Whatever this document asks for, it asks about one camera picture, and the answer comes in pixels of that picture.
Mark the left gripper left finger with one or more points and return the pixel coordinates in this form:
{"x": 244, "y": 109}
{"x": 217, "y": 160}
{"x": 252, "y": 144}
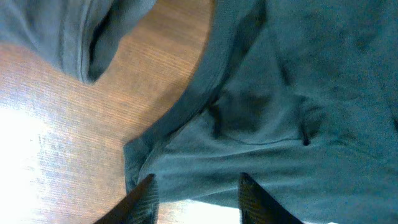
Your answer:
{"x": 139, "y": 206}

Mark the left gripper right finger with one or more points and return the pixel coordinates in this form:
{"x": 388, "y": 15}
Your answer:
{"x": 257, "y": 206}

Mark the dark green t-shirt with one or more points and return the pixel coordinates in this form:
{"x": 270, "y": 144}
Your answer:
{"x": 301, "y": 95}

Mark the folded grey shorts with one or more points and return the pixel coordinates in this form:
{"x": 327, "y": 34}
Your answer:
{"x": 79, "y": 37}

